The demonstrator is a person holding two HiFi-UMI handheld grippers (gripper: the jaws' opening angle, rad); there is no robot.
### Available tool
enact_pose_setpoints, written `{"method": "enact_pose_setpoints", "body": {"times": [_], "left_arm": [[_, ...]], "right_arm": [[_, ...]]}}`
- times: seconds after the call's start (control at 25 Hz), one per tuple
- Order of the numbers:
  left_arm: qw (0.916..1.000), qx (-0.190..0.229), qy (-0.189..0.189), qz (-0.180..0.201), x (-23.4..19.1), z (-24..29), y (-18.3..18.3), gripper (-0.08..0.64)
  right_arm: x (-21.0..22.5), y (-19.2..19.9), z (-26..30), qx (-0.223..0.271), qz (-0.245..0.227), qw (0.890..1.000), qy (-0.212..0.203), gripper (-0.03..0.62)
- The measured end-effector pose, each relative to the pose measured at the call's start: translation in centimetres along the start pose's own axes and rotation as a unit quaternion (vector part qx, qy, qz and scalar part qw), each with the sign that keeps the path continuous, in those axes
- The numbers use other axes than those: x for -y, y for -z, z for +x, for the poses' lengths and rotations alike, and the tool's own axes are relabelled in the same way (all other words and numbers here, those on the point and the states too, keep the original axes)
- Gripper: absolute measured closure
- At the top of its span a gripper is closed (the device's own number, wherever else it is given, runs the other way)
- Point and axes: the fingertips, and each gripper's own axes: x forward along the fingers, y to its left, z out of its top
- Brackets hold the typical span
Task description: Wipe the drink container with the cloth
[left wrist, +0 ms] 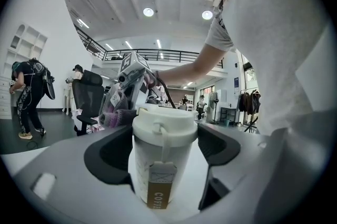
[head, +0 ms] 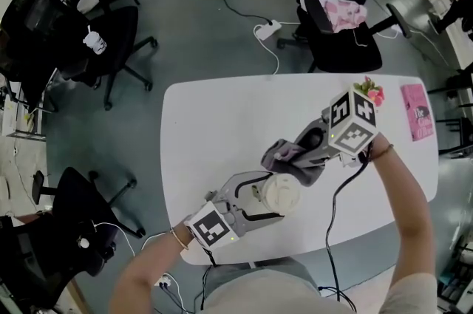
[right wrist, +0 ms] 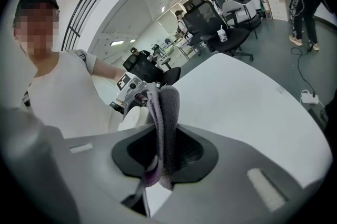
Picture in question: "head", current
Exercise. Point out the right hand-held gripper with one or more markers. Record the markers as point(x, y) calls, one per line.
point(351, 128)

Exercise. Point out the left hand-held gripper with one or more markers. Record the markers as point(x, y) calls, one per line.
point(208, 227)

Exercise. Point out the grey cloth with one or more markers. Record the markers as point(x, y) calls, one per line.
point(295, 164)

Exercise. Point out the white paper cup with lid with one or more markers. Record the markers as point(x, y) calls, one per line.
point(281, 194)

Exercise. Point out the person's left forearm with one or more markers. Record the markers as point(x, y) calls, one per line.
point(148, 268)

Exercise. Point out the person's right forearm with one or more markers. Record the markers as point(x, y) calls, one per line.
point(406, 213)

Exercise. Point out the pink potted flowers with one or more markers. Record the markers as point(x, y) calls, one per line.
point(377, 94)

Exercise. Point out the person's beige shirt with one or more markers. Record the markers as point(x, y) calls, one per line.
point(266, 294)

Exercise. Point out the pink book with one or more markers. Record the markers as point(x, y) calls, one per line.
point(417, 113)

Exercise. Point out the pink patterned garment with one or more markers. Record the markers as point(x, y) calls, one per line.
point(347, 15)

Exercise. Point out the dark dining chair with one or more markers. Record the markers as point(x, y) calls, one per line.
point(458, 135)

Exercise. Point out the black phone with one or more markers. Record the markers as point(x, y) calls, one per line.
point(88, 227)

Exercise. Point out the white round charger puck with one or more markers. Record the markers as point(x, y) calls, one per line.
point(84, 243)

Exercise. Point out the white plastic drink with straw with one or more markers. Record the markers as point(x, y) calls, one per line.
point(96, 43)

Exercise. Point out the metal rack with clutter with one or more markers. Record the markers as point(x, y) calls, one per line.
point(22, 120)

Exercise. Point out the black mesh office chair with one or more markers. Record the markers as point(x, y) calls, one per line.
point(15, 83)

